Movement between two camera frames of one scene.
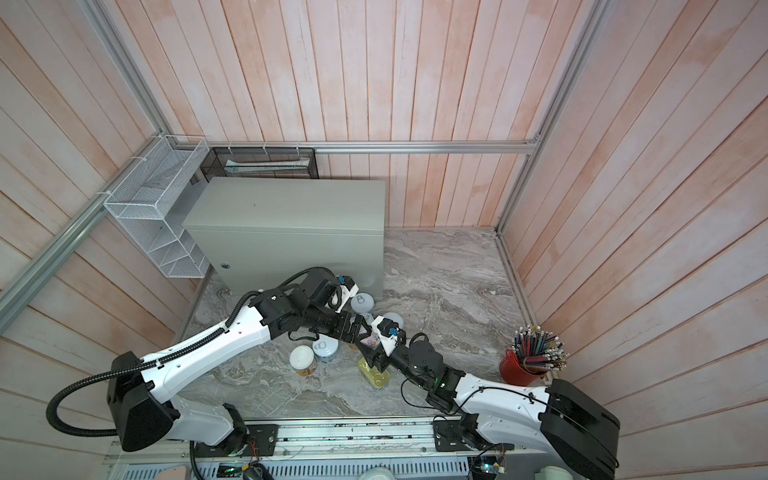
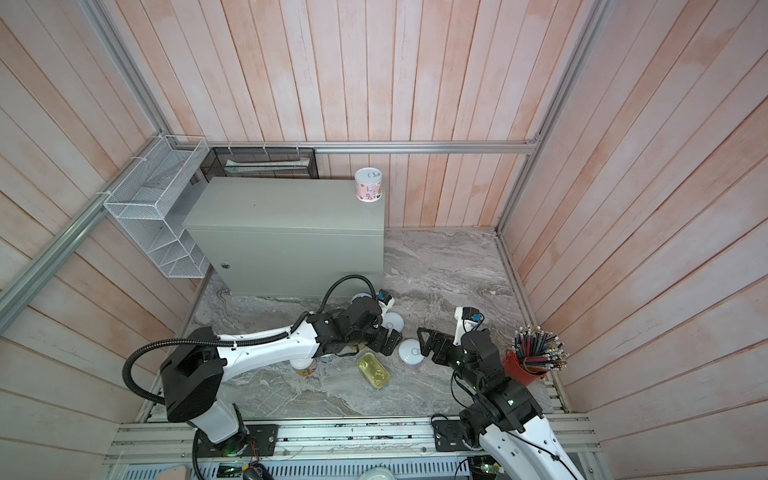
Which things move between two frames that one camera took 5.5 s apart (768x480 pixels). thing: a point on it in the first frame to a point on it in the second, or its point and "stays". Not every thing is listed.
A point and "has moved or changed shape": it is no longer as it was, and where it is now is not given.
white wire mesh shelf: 149,202 stays
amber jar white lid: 302,360 stays
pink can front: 372,341 has moved or changed shape
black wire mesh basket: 259,162 stays
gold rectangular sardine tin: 377,378 stays
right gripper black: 374,356 to 446,340
